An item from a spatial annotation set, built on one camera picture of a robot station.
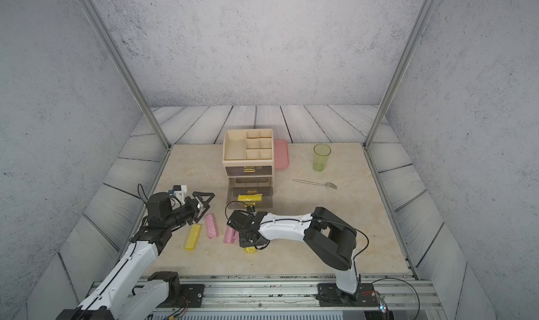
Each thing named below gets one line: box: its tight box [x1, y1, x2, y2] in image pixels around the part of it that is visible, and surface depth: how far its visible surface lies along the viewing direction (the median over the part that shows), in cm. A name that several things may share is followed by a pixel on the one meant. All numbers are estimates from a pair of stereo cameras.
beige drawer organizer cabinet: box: [221, 128, 274, 177], surface depth 88 cm
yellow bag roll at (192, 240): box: [184, 223, 202, 252], surface depth 87 cm
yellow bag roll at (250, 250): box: [244, 246, 258, 254], surface depth 84 cm
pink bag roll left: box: [205, 213, 219, 240], surface depth 90 cm
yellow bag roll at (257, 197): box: [237, 193, 264, 202], surface depth 89 cm
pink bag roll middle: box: [224, 225, 236, 244], surface depth 88 cm
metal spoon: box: [291, 178, 338, 191], surface depth 106 cm
